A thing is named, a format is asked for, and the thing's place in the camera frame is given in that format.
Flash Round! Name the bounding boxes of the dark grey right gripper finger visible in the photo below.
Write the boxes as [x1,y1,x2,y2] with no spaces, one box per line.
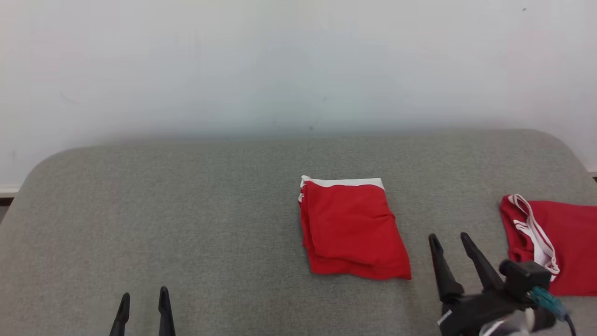
[428,233,465,305]
[459,231,507,293]

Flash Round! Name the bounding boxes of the red Bulls 23 jersey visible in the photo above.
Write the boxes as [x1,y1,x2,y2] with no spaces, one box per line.
[500,194,597,297]

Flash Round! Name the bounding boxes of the grey fabric sofa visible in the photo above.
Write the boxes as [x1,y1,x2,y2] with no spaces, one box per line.
[0,129,597,336]

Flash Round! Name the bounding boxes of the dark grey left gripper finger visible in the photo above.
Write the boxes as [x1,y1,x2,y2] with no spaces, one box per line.
[158,286,177,336]
[109,293,131,336]

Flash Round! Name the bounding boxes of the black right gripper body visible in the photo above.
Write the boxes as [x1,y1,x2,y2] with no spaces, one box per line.
[437,281,538,336]

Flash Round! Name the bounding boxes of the teal cable connector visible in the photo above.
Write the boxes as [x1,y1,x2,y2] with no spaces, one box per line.
[529,287,577,336]

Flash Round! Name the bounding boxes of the red shorts with white stripe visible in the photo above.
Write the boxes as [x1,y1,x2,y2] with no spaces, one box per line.
[298,175,412,281]

